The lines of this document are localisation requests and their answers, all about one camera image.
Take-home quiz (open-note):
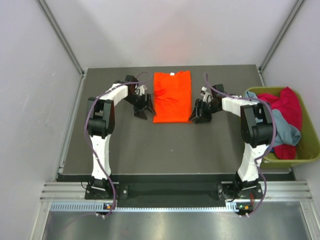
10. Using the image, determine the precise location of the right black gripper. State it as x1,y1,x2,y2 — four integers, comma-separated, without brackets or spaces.
189,98,221,124

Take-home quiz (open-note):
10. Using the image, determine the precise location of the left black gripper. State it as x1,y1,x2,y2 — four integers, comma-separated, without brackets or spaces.
123,93,156,120

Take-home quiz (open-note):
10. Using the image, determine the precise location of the orange t shirt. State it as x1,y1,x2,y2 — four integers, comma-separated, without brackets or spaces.
153,70,192,124

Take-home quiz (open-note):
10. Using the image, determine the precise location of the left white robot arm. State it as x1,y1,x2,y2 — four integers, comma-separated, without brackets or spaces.
84,75,156,200

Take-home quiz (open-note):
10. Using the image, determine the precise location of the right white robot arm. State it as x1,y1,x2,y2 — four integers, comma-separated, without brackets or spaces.
189,84,276,201

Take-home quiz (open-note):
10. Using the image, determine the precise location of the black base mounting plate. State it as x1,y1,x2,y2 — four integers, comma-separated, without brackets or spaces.
85,174,263,208

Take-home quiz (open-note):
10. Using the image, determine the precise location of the grey blue t shirt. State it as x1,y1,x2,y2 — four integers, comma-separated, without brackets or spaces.
244,90,302,149

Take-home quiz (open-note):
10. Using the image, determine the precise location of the crimson red t shirt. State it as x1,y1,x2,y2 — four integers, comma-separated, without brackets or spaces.
257,87,302,160

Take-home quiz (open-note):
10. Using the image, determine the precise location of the olive green laundry basket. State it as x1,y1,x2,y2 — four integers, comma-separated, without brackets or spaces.
245,86,320,168

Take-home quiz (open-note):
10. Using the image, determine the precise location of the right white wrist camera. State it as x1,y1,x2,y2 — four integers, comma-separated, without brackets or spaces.
200,86,213,103

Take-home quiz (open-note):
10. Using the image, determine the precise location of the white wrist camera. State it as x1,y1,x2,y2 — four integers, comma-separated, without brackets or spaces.
135,85,148,96
200,86,213,103

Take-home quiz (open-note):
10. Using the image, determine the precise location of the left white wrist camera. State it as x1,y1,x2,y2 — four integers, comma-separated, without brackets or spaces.
135,85,148,96

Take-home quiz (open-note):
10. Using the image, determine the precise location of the right aluminium corner post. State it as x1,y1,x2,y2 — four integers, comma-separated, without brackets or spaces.
258,0,306,75

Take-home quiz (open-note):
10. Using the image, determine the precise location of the aluminium corner post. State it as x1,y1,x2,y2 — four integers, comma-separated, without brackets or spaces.
258,0,306,75
36,0,85,76

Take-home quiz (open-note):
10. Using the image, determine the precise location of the slotted grey cable duct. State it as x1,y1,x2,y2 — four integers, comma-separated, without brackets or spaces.
49,201,253,213

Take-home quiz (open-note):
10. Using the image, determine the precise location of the left aluminium corner post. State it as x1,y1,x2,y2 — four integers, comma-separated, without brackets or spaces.
36,0,85,76

